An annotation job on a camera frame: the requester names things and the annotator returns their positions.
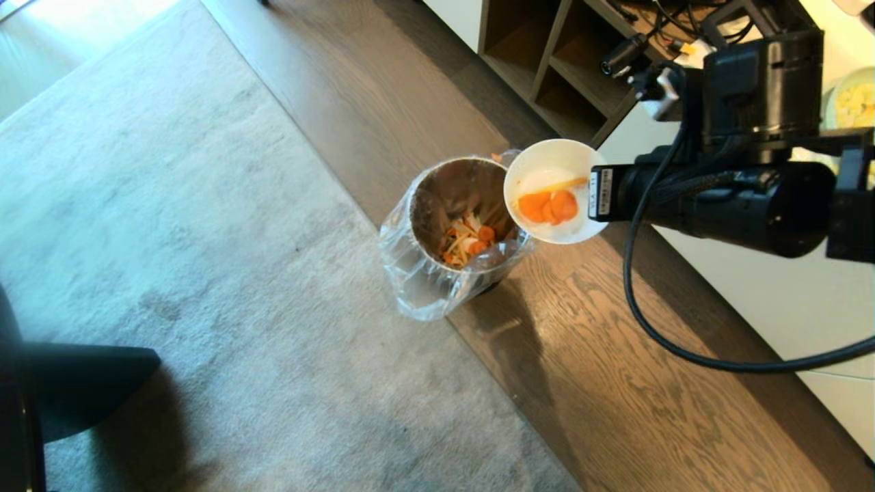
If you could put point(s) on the wooden open shelf unit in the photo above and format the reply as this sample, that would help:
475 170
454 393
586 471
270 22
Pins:
540 61

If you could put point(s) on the pale plate with yellow food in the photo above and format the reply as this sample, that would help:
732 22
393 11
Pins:
854 102

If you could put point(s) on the yellow vegetable strip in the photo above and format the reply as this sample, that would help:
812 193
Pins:
564 184

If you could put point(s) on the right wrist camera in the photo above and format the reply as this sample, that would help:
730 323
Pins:
662 96

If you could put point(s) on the white bowl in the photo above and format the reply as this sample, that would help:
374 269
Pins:
547 156

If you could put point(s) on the metal bin with plastic liner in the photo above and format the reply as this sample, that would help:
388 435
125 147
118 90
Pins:
410 280

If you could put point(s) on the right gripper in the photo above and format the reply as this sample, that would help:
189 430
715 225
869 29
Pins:
738 205

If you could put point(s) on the grey rug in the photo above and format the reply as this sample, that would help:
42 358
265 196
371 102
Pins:
205 239

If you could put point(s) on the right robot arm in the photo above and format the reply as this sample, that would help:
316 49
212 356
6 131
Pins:
765 89

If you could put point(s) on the orange carrot slice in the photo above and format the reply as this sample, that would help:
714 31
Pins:
564 205
533 207

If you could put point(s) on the vegetable scraps pile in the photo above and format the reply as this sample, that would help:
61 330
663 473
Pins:
466 242

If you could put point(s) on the round metal trash bin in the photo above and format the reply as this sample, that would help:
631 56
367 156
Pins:
444 191

